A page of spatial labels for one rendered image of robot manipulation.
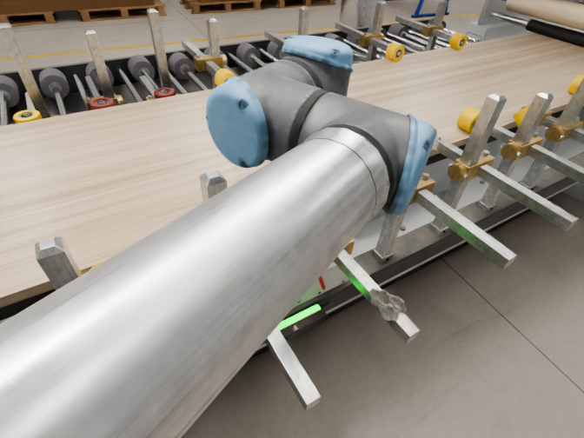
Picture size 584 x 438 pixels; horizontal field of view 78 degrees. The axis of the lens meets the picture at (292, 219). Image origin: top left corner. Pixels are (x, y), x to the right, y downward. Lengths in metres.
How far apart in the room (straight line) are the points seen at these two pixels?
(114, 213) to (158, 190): 0.13
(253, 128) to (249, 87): 0.04
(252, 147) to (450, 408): 1.54
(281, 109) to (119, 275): 0.25
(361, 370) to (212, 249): 1.56
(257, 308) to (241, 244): 0.03
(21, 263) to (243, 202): 0.79
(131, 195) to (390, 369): 1.27
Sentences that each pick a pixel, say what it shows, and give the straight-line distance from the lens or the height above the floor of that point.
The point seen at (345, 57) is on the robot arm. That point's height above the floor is 1.37.
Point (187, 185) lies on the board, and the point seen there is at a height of 0.90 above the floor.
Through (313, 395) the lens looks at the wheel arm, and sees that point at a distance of 0.71.
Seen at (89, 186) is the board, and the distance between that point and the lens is 1.11.
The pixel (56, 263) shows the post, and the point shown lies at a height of 1.11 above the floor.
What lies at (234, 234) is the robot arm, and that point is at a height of 1.39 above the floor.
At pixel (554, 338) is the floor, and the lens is 2.20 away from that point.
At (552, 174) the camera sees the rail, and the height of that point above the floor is 0.70.
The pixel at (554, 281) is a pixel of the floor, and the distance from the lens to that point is 2.48.
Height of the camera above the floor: 1.51
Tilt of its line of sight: 42 degrees down
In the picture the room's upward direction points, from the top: 4 degrees clockwise
